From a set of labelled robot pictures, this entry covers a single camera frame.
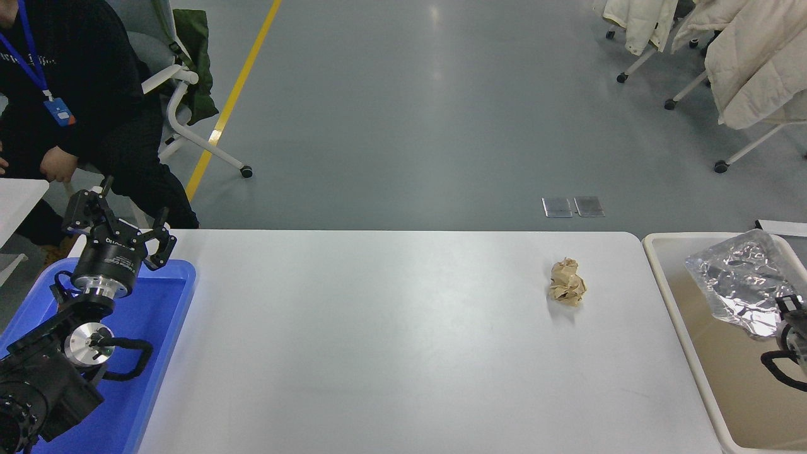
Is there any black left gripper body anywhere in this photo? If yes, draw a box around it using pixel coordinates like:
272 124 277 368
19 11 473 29
73 221 151 292

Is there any silver foil tray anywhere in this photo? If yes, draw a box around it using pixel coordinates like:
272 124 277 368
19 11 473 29
685 228 807 339

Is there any tan paper ball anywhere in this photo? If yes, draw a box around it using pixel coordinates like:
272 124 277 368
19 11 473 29
547 257 588 308

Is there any person's left hand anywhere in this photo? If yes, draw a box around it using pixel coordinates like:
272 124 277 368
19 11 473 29
39 146 80 184

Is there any tan work boot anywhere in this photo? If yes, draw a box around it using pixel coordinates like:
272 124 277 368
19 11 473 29
43 238 75 265

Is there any white flat bar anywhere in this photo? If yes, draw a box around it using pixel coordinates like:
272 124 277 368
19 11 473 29
755 219 807 238

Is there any blue plastic tray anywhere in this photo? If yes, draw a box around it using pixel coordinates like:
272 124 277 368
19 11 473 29
0 257 197 454

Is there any small white side table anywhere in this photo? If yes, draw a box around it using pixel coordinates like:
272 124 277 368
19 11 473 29
0 178 50 286

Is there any large pale plastic bin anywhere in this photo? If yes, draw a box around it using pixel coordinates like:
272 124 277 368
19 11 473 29
642 232 807 454

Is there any grey white office chair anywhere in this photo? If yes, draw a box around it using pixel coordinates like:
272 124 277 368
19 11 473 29
66 0 254 229

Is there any person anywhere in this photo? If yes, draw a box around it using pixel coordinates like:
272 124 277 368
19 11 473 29
0 0 200 265

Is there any white rolling chair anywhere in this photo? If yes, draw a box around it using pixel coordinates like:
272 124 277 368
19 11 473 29
714 122 807 175
605 28 659 84
664 38 710 112

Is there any dark green jacket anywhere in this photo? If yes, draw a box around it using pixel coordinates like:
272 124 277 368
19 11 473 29
171 8 219 125

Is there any blue lanyard badge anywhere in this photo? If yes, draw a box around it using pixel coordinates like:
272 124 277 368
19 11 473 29
0 0 76 127

